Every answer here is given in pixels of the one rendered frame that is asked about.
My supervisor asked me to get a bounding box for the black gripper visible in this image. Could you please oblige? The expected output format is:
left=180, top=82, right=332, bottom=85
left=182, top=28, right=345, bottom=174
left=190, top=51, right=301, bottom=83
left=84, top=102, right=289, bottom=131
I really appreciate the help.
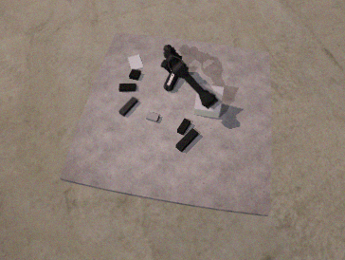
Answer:
left=161, top=60, right=176, bottom=73

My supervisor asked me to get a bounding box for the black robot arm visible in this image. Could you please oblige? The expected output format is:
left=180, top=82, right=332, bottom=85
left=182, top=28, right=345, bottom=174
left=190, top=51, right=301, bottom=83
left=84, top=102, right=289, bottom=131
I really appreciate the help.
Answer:
left=163, top=45, right=218, bottom=109

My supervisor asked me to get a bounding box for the dark grey switch controller unit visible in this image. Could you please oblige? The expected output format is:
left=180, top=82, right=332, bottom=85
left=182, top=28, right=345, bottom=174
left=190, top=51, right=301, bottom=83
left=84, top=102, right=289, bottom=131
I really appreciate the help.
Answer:
left=163, top=72, right=178, bottom=91

